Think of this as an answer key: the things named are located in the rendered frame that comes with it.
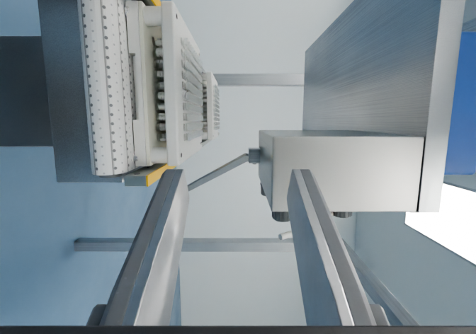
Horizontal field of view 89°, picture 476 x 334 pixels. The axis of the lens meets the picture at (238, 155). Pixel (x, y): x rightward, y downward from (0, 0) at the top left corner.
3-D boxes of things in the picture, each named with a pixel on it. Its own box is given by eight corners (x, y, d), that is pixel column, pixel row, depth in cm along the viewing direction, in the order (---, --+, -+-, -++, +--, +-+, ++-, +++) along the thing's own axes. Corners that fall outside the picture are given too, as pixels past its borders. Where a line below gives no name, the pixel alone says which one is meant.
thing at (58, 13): (56, 182, 37) (122, 182, 37) (34, -26, 33) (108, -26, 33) (197, 134, 165) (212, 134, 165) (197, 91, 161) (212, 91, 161)
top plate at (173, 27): (191, 49, 59) (200, 49, 59) (194, 148, 63) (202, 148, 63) (159, -1, 35) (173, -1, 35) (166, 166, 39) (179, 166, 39)
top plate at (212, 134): (207, 140, 89) (212, 140, 89) (206, 71, 86) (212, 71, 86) (214, 136, 113) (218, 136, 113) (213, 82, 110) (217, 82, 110)
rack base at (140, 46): (171, 49, 59) (180, 49, 59) (175, 148, 63) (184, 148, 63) (125, -1, 35) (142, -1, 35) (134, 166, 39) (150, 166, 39)
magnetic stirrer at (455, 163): (425, 185, 36) (486, 185, 36) (443, 30, 33) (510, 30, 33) (358, 162, 55) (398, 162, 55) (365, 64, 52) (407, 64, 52)
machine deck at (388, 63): (410, 213, 33) (440, 213, 33) (443, -104, 28) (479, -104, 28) (298, 153, 94) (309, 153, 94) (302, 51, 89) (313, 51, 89)
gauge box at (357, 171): (270, 213, 33) (417, 214, 33) (272, 136, 32) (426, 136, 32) (258, 177, 55) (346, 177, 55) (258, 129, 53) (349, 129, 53)
